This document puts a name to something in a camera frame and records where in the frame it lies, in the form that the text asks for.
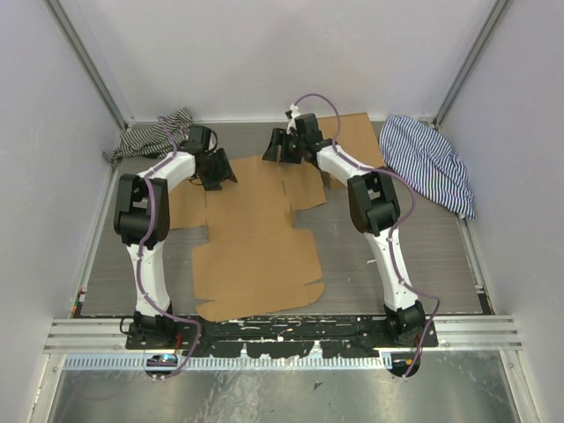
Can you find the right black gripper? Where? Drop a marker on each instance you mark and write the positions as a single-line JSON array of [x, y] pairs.
[[280, 137]]

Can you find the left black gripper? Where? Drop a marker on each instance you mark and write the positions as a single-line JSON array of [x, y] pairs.
[[224, 174]]

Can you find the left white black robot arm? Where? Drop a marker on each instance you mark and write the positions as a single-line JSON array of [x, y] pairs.
[[142, 220]]

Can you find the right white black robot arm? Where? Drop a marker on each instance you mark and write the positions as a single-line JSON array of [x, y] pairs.
[[374, 211]]

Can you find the folded brown cardboard box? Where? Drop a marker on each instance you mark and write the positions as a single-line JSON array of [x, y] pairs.
[[357, 137]]

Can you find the grey striped cloth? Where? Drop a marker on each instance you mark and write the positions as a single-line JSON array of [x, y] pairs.
[[154, 141]]

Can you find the blue white striped cloth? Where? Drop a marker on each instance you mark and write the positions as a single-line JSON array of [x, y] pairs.
[[424, 158]]

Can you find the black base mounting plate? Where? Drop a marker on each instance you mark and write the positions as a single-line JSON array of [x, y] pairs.
[[276, 336]]

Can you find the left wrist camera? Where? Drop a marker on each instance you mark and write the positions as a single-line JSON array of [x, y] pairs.
[[200, 139]]

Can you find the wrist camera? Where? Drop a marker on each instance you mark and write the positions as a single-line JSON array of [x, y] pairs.
[[200, 139], [300, 124]]

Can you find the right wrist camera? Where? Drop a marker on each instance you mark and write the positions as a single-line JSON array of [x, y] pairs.
[[300, 124]]

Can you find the perforated cable duct strip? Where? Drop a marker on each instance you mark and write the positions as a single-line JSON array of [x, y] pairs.
[[144, 361]]

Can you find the aluminium rail frame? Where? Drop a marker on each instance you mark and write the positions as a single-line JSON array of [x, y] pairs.
[[448, 332]]

